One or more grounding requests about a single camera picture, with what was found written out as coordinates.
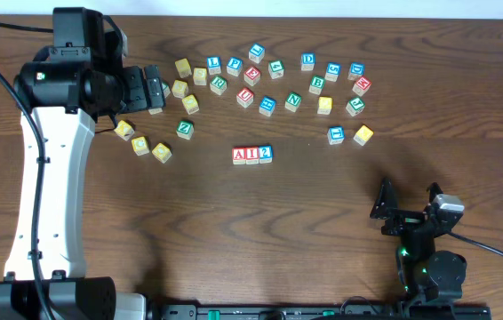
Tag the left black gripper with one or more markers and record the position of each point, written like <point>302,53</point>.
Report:
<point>137,99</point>

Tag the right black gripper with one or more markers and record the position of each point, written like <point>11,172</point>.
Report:
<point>404,219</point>

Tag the red letter A block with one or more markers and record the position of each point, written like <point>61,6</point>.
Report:
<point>238,156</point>

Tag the red letter I block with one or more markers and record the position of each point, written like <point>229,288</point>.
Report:
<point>252,155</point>

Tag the blue number 2 block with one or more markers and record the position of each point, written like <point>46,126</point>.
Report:
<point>265,154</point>

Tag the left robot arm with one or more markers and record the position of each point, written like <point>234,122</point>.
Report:
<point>61,94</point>

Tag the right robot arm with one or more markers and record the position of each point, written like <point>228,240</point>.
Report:
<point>429,276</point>

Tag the green block near left gripper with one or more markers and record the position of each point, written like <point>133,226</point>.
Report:
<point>166,89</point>

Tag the yellow block middle left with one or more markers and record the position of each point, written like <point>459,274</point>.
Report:
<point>180,89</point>

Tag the yellow letter K block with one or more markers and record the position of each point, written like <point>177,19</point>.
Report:
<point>124,130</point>

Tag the yellow block top left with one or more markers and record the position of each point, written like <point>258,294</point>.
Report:
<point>183,67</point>

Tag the yellow block lower middle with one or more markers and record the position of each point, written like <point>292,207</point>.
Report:
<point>190,104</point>

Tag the yellow letter C block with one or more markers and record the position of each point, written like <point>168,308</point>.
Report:
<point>140,146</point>

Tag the green letter Z block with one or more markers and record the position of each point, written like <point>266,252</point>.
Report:
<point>185,130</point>

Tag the yellow letter S block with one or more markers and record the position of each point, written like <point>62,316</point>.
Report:
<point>200,76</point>

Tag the yellow letter O block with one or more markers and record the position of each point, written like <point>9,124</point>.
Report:
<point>162,153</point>

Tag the blue letter L block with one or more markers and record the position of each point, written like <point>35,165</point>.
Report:
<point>213,65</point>

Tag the green letter R block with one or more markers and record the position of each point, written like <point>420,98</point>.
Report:
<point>218,85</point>

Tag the yellow block lower right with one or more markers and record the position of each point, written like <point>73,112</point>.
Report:
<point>363,135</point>

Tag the blue letter P block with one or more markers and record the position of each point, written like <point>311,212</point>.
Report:
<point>234,66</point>

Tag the blue letter T block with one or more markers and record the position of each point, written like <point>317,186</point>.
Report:
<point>335,135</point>

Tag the red letter U block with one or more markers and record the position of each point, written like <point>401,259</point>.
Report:
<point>245,97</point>

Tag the green letter J block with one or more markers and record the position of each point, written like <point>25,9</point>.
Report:
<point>355,106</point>

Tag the red letter E block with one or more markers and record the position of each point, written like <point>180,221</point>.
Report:
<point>252,76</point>

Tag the blue block top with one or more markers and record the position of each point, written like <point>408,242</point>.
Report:
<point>256,53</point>

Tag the red letter M block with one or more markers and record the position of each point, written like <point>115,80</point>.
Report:
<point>361,86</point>

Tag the blue letter H block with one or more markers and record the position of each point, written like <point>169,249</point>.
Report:
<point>267,106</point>

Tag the yellow letter G block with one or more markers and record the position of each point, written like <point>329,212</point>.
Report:
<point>324,105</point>

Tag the green number 4 block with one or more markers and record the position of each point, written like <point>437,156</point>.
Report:
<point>275,69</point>

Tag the green letter B block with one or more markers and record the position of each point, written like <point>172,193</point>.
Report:
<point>316,85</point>

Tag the blue letter S block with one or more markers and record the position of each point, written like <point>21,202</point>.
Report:
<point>332,71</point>

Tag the green letter N block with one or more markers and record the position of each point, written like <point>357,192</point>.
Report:
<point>293,101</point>

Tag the blue letter D block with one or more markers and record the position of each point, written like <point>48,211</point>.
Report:
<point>307,61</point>

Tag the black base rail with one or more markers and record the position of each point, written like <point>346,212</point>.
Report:
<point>351,309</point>

